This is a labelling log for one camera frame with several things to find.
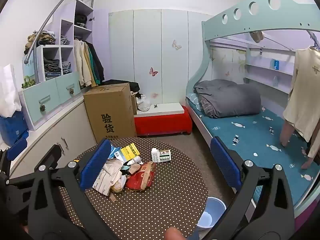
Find brown polka dot tablecloth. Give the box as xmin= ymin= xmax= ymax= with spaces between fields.
xmin=54 ymin=137 xmax=209 ymax=240

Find white printed paper wrapper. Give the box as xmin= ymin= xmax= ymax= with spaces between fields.
xmin=92 ymin=170 xmax=113 ymax=197

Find white board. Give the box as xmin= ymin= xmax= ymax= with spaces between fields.
xmin=134 ymin=102 xmax=186 ymax=117

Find beige hanging pouch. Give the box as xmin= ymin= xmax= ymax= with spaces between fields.
xmin=249 ymin=30 xmax=265 ymax=43

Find grey folded jeans stack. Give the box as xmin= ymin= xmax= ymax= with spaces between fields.
xmin=61 ymin=61 xmax=73 ymax=75

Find person's right hand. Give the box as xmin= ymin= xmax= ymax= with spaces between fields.
xmin=166 ymin=227 xmax=185 ymax=240

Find khaki clothes pile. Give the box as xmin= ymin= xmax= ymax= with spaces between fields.
xmin=24 ymin=30 xmax=57 ymax=55

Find grey low cabinet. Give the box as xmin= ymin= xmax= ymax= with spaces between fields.
xmin=7 ymin=95 xmax=98 ymax=180

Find dark folded jeans stack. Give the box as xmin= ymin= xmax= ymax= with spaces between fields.
xmin=43 ymin=59 xmax=62 ymax=80

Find striped light blue pillow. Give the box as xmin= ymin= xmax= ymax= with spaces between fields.
xmin=188 ymin=93 xmax=204 ymax=111

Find bed with teal quilt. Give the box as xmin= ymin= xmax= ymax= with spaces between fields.
xmin=185 ymin=0 xmax=320 ymax=222

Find beige paper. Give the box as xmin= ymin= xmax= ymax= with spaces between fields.
xmin=103 ymin=158 xmax=126 ymax=181

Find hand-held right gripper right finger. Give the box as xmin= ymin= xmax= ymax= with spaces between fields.
xmin=210 ymin=136 xmax=295 ymax=240

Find grey duvet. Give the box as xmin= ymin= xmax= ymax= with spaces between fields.
xmin=193 ymin=79 xmax=262 ymax=119

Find pale green wardrobe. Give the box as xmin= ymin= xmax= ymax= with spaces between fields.
xmin=108 ymin=9 xmax=213 ymax=107

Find small white bottle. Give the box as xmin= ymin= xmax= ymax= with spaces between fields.
xmin=126 ymin=155 xmax=142 ymax=167

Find blue striped packet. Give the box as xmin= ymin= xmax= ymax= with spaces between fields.
xmin=110 ymin=146 xmax=123 ymax=159

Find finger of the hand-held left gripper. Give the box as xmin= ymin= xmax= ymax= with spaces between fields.
xmin=5 ymin=144 xmax=62 ymax=188
xmin=0 ymin=138 xmax=28 ymax=180

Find translucent blue waste bin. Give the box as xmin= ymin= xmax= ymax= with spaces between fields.
xmin=196 ymin=197 xmax=227 ymax=229

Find red ottoman bench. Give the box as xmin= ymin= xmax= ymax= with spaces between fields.
xmin=134 ymin=106 xmax=193 ymax=137

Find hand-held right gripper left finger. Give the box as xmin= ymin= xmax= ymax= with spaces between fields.
xmin=27 ymin=138 xmax=112 ymax=240

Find clothes hanger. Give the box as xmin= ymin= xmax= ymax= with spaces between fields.
xmin=308 ymin=31 xmax=320 ymax=52

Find white plastic bag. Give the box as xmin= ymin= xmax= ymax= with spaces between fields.
xmin=136 ymin=94 xmax=151 ymax=112

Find black folded clothes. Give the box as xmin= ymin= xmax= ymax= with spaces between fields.
xmin=74 ymin=14 xmax=88 ymax=28

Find large cardboard box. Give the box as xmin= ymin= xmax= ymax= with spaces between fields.
xmin=83 ymin=82 xmax=137 ymax=144

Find small green plant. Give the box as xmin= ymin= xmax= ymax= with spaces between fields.
xmin=22 ymin=76 xmax=36 ymax=89

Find blue bag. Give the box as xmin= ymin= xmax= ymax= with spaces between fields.
xmin=0 ymin=110 xmax=29 ymax=147

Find green hanging garment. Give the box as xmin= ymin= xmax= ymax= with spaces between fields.
xmin=89 ymin=44 xmax=98 ymax=85

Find cream hanging jacket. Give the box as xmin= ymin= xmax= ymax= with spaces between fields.
xmin=73 ymin=39 xmax=92 ymax=88

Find purple stair shelf cabinet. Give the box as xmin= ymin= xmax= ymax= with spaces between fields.
xmin=19 ymin=0 xmax=94 ymax=131

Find white and green box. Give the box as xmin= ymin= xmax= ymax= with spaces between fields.
xmin=151 ymin=148 xmax=172 ymax=163

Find black garment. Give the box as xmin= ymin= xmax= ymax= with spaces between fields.
xmin=101 ymin=79 xmax=140 ymax=93

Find yellow box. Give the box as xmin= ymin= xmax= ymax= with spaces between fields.
xmin=119 ymin=143 xmax=138 ymax=162

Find black hanging jacket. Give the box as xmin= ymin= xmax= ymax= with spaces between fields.
xmin=87 ymin=42 xmax=105 ymax=82

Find yellowish wrapper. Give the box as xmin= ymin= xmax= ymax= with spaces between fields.
xmin=110 ymin=177 xmax=127 ymax=193

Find red snack bag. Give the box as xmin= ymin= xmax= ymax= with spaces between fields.
xmin=125 ymin=161 xmax=157 ymax=192

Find bed wall shelf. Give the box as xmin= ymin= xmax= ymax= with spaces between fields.
xmin=244 ymin=63 xmax=294 ymax=76

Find grey metal handrail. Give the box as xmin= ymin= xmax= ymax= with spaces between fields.
xmin=26 ymin=0 xmax=97 ymax=61

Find cream hanging shirt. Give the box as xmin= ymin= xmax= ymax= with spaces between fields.
xmin=282 ymin=46 xmax=320 ymax=158

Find pink hanging garment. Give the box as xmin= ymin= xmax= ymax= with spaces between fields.
xmin=279 ymin=120 xmax=314 ymax=170

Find blue candy print bed sheet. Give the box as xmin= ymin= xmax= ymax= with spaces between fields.
xmin=189 ymin=99 xmax=318 ymax=207

